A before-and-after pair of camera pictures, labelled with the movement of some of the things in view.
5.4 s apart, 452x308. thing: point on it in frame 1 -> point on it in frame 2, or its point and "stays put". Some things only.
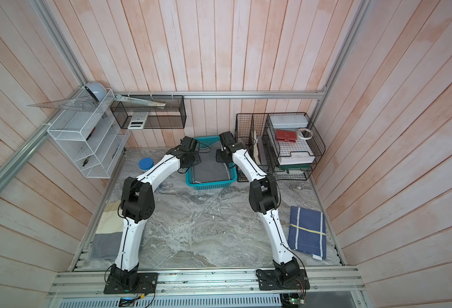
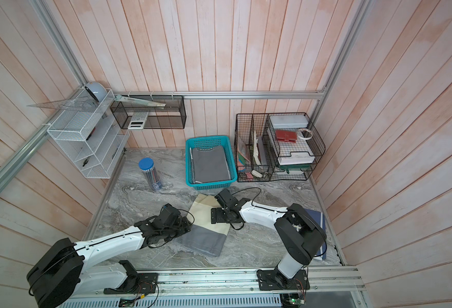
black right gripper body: x=220 y=156 -> x=223 y=215
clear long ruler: x=137 y=102 stays put
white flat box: x=289 y=121 stays put
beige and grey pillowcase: x=108 y=237 -> x=205 y=237
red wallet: x=286 y=135 stays put
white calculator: x=138 y=120 stays put
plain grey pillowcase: x=208 y=169 stays put
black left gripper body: x=194 y=159 -> x=180 y=228
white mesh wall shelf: x=93 y=134 stays put
